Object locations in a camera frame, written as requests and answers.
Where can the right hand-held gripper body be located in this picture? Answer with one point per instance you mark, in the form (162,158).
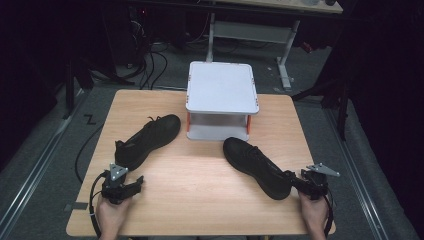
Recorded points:
(316,183)

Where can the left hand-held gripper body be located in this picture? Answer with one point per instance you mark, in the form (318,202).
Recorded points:
(115,190)

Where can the black shoe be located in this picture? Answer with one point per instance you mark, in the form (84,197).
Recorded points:
(150,138)
(256,163)

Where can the white shoe rack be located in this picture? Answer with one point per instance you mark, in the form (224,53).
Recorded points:
(221,86)

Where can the person's left hand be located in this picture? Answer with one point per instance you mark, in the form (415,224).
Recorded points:
(111,216)

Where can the person's right hand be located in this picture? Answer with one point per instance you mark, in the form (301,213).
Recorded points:
(315,215)

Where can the black stand leg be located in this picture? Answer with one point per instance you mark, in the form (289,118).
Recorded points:
(70,90)
(341,113)

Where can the small red object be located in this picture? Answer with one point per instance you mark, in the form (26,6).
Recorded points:
(307,48)

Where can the dark computer cabinet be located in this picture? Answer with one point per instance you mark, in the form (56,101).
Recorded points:
(128,33)

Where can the metal floor rail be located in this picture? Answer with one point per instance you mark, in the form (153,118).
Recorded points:
(36,156)
(358,176)

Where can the background desk with grey frame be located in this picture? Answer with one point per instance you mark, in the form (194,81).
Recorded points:
(253,32)

